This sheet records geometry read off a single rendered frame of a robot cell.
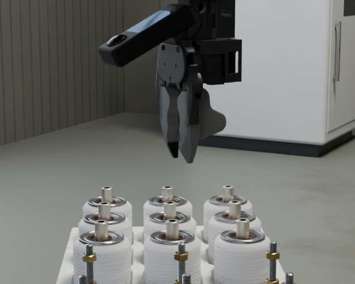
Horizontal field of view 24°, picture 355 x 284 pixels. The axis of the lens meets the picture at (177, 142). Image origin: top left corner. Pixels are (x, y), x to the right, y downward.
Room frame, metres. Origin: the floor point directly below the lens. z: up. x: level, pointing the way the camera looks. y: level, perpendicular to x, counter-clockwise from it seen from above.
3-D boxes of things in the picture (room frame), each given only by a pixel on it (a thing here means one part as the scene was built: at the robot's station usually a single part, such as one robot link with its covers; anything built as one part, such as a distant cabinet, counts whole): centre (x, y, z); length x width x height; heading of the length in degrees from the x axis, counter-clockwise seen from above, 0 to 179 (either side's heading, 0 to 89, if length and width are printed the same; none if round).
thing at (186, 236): (1.32, 0.01, 0.25); 0.08 x 0.08 x 0.01
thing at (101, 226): (1.31, 0.13, 0.26); 0.02 x 0.02 x 0.03
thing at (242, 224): (1.32, -0.11, 0.26); 0.02 x 0.02 x 0.03
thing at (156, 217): (1.44, 0.01, 0.25); 0.08 x 0.08 x 0.01
